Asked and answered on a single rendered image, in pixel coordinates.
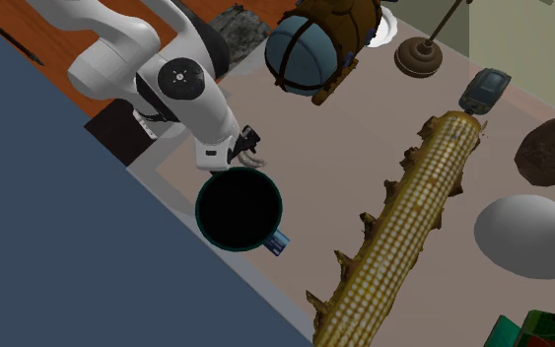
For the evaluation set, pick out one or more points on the brown round base with rod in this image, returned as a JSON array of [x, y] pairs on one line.
[[419, 58]]

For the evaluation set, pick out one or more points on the blue ball in brown frame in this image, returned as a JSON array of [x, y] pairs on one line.
[[296, 53]]

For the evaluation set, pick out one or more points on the dark grey mottled block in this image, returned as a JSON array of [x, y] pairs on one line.
[[241, 31]]

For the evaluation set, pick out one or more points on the white plate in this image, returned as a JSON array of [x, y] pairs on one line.
[[386, 29]]

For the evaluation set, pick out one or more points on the thin black rod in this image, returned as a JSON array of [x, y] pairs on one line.
[[3, 32]]

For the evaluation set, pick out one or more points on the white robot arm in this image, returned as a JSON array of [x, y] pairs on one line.
[[113, 57]]

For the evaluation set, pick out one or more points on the grey-blue handheld device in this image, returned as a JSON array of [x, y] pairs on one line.
[[484, 91]]

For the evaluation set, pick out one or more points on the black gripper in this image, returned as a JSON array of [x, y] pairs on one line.
[[244, 142]]

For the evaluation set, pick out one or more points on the grey egg-shaped vase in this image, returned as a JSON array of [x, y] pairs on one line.
[[527, 235]]

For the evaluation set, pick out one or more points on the yellow corn cob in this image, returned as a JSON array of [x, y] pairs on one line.
[[402, 230]]

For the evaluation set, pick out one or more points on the green box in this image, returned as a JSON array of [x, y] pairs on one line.
[[553, 331]]

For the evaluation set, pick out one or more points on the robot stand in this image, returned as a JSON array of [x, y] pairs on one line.
[[109, 134]]

